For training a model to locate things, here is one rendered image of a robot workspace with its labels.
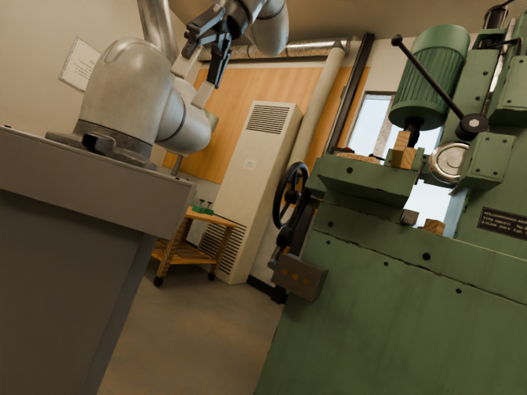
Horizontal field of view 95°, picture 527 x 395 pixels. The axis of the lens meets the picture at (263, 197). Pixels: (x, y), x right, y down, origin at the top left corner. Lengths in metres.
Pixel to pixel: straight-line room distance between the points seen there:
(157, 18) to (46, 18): 2.36
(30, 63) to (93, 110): 2.60
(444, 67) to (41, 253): 1.16
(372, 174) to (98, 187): 0.54
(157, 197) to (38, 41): 2.86
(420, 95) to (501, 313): 0.64
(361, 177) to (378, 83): 2.17
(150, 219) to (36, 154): 0.20
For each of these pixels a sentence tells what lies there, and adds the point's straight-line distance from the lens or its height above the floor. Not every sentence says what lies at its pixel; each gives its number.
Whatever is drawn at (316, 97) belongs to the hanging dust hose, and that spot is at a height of 1.94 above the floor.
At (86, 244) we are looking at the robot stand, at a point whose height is 0.55.
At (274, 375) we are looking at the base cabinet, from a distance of 0.82.
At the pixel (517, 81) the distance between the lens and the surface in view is 0.91.
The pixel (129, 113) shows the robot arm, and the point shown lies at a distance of 0.60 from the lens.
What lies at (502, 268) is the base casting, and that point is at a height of 0.77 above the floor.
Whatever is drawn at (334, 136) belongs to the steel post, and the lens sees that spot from 2.43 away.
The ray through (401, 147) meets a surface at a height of 0.91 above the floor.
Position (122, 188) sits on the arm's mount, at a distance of 0.47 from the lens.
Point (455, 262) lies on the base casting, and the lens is 0.72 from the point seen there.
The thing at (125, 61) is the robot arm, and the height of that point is 0.90.
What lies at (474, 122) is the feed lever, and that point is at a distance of 0.87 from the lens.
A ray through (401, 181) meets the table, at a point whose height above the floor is 0.87.
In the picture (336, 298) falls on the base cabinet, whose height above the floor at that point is 0.56.
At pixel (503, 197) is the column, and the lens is 0.88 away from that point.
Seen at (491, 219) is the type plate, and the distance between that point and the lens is 0.86.
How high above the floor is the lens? 0.70
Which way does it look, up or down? 4 degrees up
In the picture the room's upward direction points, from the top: 20 degrees clockwise
